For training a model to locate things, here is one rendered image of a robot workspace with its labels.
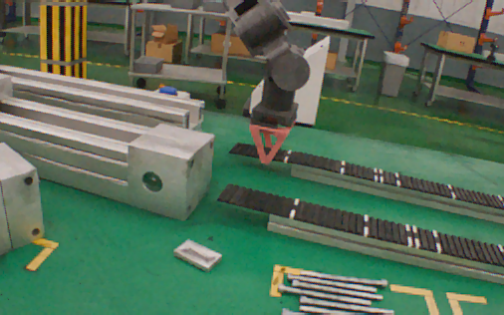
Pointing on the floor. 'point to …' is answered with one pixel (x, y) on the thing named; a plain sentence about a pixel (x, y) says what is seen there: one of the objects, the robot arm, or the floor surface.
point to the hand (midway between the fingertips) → (269, 154)
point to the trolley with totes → (148, 67)
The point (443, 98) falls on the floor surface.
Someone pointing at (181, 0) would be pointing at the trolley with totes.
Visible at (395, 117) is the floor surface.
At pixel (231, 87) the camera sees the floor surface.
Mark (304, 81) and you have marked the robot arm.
